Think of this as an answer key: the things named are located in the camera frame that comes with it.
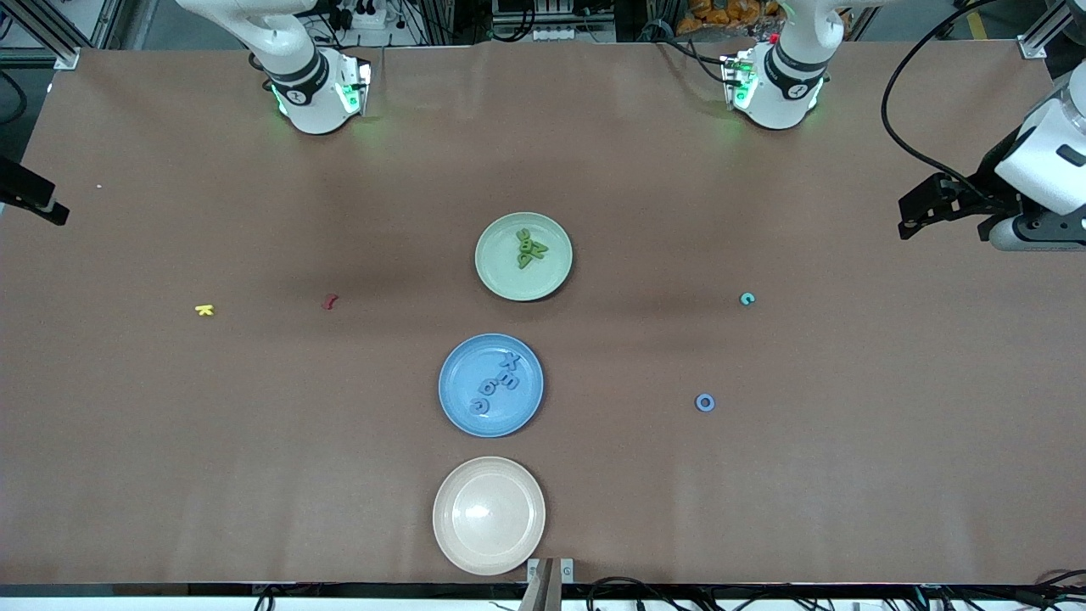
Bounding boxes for orange snack bags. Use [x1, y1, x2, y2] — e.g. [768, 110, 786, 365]
[677, 0, 783, 36]

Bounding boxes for white power strip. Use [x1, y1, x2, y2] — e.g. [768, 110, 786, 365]
[335, 0, 401, 31]

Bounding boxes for light green plate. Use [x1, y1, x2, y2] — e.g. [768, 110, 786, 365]
[474, 212, 574, 302]

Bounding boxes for blue plate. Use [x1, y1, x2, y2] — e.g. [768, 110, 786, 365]
[438, 333, 545, 439]

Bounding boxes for beige plate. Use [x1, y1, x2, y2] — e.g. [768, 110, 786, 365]
[432, 457, 546, 576]

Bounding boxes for aluminium frame post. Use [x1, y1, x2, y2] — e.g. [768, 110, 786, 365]
[15, 0, 115, 70]
[1018, 0, 1086, 60]

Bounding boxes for black arm base cables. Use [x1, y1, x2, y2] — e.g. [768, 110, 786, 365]
[649, 21, 739, 86]

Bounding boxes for black floor cable bundle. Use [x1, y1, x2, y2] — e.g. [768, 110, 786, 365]
[585, 569, 1086, 611]

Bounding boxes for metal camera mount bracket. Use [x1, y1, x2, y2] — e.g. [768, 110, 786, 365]
[526, 558, 576, 611]

